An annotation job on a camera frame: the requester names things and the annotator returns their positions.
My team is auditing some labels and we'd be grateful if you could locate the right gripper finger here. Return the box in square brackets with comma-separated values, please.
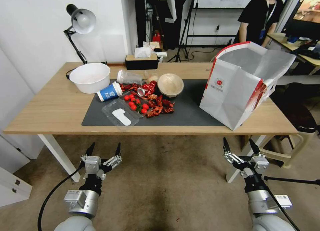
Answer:
[249, 138, 266, 159]
[222, 137, 244, 165]

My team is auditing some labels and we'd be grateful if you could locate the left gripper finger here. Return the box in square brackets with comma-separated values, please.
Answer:
[80, 142, 96, 162]
[103, 142, 123, 169]

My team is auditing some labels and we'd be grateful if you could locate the black floor rod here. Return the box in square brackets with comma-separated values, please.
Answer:
[264, 175, 320, 186]

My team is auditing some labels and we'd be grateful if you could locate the white red food delivery bag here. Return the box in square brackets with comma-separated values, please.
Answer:
[199, 41, 297, 131]

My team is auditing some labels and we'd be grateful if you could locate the clear bag with bun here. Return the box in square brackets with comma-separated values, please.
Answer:
[144, 70, 159, 83]

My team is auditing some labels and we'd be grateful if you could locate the white plastic label piece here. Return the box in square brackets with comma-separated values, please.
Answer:
[112, 108, 132, 127]

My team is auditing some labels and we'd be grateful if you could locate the beige plastic stool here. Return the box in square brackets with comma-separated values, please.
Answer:
[259, 133, 305, 168]

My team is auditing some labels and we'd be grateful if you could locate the clear plastic clamshell container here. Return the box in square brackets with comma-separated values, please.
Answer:
[101, 90, 154, 131]

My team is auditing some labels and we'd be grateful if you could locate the dark grey desk mat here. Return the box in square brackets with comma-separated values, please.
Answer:
[82, 78, 227, 127]

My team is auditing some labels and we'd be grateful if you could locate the black office chair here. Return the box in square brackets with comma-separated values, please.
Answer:
[271, 82, 320, 142]

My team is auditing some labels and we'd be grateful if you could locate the blue white paper cup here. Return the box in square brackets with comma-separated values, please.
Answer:
[97, 81, 123, 102]

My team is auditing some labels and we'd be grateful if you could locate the wooden table with white legs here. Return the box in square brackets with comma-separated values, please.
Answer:
[3, 62, 299, 183]

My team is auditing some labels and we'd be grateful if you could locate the red crayfish shell pile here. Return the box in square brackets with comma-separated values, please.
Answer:
[145, 94, 175, 119]

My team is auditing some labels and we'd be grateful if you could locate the red dried chili pile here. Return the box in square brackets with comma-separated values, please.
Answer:
[119, 83, 141, 92]

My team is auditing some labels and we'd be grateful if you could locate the red drink can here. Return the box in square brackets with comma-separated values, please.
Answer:
[137, 82, 158, 97]

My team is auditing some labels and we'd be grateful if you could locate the large white plastic bowl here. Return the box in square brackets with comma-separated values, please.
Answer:
[69, 63, 111, 94]

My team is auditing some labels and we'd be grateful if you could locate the clear plastic cup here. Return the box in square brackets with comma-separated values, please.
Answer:
[116, 69, 144, 85]

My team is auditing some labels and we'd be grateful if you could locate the white cabinet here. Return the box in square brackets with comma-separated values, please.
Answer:
[0, 135, 33, 208]

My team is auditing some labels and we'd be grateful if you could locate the beige paper bowl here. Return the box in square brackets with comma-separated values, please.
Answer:
[157, 73, 185, 98]

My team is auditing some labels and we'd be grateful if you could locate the black tissue box wooden lid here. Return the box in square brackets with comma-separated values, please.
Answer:
[125, 54, 159, 71]

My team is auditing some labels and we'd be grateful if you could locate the white tissue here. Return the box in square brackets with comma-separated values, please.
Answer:
[134, 47, 152, 59]

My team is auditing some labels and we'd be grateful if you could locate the pale background desk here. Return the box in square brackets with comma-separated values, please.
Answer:
[266, 32, 320, 67]

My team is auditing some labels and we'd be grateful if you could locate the black tripod stand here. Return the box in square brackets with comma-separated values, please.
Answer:
[166, 0, 198, 63]

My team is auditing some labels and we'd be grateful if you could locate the person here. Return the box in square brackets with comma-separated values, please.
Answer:
[237, 0, 285, 47]

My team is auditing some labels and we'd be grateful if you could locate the computer monitor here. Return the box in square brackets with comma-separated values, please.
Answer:
[284, 0, 320, 41]

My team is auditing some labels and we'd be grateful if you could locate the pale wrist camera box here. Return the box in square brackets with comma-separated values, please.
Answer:
[85, 156, 101, 175]
[251, 156, 270, 175]

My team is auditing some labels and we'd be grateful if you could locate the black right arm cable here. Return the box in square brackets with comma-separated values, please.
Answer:
[262, 175, 301, 231]

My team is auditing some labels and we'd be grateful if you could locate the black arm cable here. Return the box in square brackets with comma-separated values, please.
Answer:
[262, 175, 301, 231]
[37, 166, 85, 231]

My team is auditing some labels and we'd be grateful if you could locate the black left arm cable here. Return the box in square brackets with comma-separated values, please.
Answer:
[37, 166, 85, 231]

